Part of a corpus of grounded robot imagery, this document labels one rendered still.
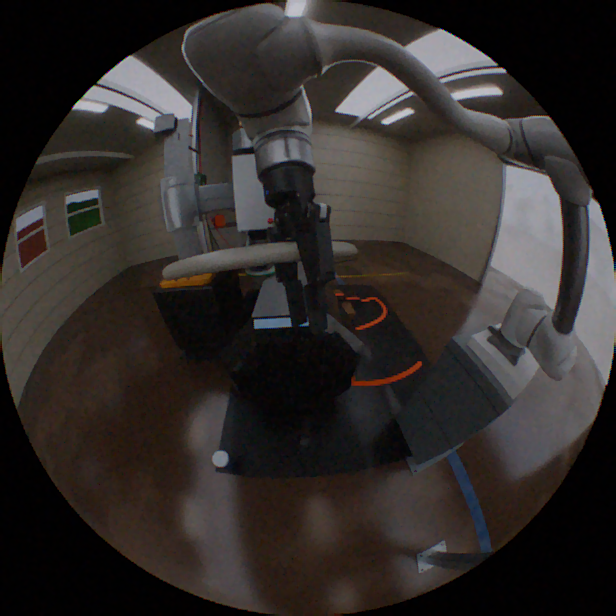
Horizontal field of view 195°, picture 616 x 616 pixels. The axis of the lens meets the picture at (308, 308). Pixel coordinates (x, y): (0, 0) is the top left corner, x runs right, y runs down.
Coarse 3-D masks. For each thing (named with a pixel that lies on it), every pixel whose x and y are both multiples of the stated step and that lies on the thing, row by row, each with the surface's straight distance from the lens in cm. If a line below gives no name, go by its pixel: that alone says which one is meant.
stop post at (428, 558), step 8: (440, 544) 158; (424, 552) 153; (432, 552) 157; (440, 552) 154; (448, 552) 149; (488, 552) 126; (424, 560) 156; (432, 560) 151; (440, 560) 144; (448, 560) 138; (456, 560) 133; (464, 560) 129; (472, 560) 125; (480, 560) 121; (424, 568) 160; (456, 568) 136; (464, 568) 131; (472, 568) 127
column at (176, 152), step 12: (180, 120) 173; (180, 132) 168; (168, 144) 165; (180, 144) 164; (168, 156) 162; (180, 156) 161; (168, 168) 159; (180, 168) 158; (192, 228) 154; (180, 240) 155; (192, 240) 155; (180, 252) 157; (192, 252) 157
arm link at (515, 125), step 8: (512, 120) 59; (520, 120) 58; (512, 128) 57; (520, 128) 56; (512, 136) 55; (520, 136) 55; (512, 144) 55; (520, 144) 55; (512, 152) 56; (520, 152) 56; (528, 152) 55; (512, 160) 60; (520, 160) 58; (528, 160) 57; (536, 168) 59
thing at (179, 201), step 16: (160, 192) 159; (176, 192) 148; (192, 192) 150; (208, 192) 158; (224, 192) 160; (160, 208) 159; (176, 208) 147; (192, 208) 149; (208, 208) 157; (224, 208) 160
